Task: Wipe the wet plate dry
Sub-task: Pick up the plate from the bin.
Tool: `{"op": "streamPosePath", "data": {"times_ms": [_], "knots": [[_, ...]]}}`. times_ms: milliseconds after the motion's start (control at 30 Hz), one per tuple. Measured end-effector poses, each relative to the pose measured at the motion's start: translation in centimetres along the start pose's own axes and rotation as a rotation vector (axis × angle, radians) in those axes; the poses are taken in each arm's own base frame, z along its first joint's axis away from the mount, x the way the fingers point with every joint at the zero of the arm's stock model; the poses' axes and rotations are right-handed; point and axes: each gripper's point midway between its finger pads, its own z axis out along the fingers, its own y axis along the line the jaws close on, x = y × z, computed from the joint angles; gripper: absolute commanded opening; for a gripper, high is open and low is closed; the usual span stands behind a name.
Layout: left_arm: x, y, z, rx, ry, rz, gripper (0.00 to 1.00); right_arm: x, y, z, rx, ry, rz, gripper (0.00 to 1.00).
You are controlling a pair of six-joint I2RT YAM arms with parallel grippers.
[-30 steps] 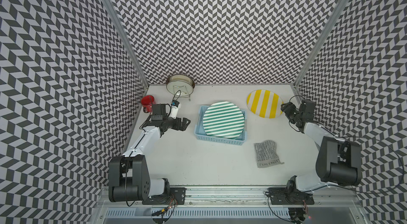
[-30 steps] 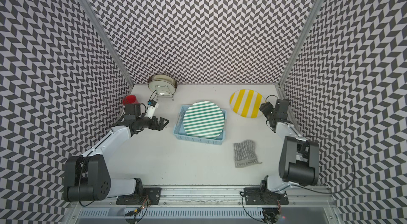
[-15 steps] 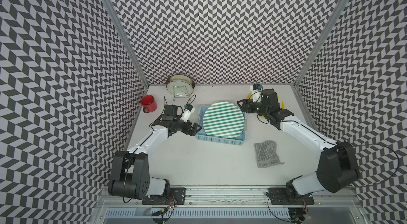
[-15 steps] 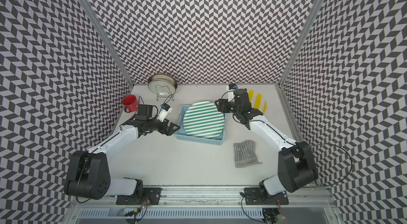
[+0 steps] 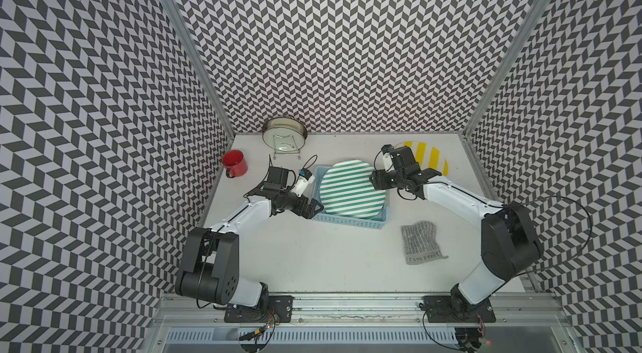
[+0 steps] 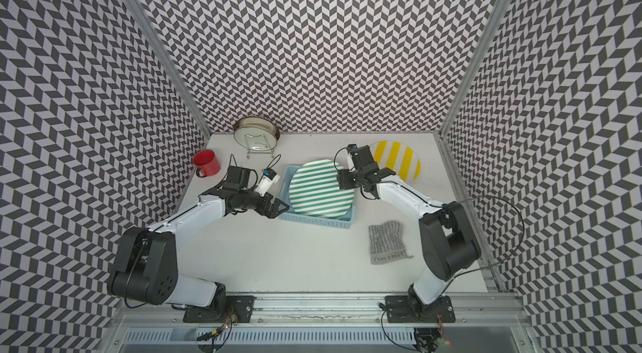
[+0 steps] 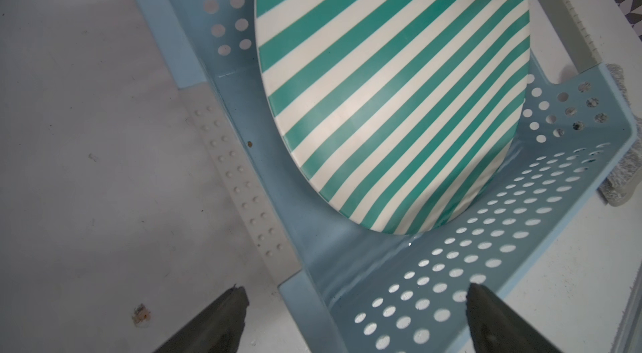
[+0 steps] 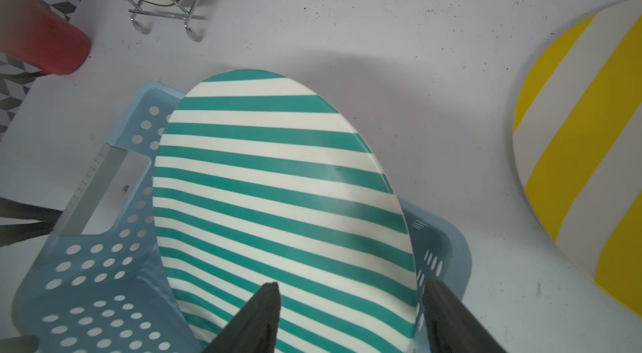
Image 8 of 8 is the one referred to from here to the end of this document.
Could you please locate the light blue plastic basket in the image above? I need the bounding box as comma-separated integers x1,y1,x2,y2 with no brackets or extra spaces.
11,81,473,353

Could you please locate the yellow striped round plate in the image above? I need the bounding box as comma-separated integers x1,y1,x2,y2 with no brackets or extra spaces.
513,0,641,314

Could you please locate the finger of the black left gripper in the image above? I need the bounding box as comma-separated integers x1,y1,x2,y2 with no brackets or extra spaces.
0,222,54,247
0,198,63,223

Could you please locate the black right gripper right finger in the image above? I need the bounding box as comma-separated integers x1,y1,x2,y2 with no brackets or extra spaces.
423,279,506,353

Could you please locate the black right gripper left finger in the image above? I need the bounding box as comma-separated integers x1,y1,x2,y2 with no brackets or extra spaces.
203,282,281,353

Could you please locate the red mug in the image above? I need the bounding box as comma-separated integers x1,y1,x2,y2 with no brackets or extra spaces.
1,0,91,76

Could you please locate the green striped round plate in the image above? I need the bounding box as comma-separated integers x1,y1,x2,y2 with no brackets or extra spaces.
152,70,419,352

